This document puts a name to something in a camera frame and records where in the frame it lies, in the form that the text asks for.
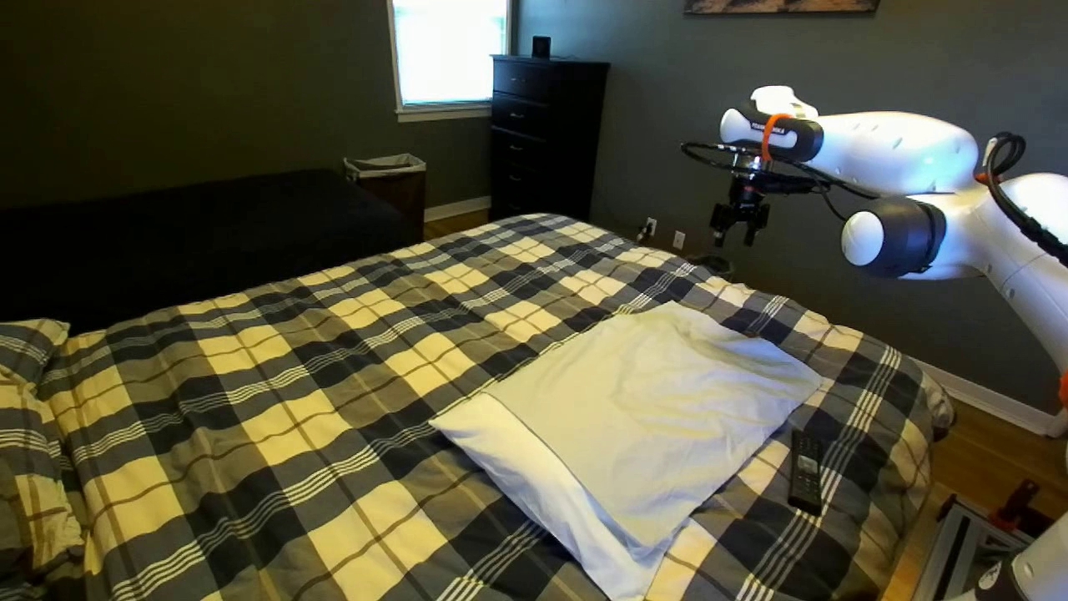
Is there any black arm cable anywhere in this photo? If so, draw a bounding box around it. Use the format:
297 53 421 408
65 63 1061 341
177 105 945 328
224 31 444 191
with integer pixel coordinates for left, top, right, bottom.
677 132 1068 270

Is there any yellow grey plaid comforter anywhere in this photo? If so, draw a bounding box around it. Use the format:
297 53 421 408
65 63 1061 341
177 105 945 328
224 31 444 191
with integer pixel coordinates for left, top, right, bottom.
36 211 962 601

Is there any bright window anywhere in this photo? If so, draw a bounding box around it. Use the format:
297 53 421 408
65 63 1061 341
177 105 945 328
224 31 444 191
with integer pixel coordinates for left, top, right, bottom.
383 0 520 125

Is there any white sheet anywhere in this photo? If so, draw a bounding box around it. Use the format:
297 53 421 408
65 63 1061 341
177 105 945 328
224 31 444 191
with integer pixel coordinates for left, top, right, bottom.
430 301 826 601

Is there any black tall dresser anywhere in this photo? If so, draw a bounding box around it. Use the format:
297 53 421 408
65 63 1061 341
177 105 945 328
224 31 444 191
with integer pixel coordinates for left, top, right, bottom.
487 53 614 228

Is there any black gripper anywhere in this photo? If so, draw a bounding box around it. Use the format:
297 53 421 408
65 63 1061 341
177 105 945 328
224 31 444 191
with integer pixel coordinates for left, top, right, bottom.
709 177 775 252

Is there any plaid pillow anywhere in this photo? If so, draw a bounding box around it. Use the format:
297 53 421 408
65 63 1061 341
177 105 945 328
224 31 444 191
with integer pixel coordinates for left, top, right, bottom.
0 319 89 601

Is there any framed wall picture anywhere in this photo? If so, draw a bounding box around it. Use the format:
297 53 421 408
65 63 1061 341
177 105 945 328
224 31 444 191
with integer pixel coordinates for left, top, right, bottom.
682 0 880 19

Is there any dark red clamp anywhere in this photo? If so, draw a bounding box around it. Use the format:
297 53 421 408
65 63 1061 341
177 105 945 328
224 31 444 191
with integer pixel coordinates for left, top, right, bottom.
995 477 1049 537

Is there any dark nightstand with tray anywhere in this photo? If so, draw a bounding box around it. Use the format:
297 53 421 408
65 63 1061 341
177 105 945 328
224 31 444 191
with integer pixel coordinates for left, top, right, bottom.
339 151 430 245

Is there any black couch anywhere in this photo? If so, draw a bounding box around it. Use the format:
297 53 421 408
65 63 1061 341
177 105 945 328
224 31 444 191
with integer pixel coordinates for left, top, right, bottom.
0 169 427 334

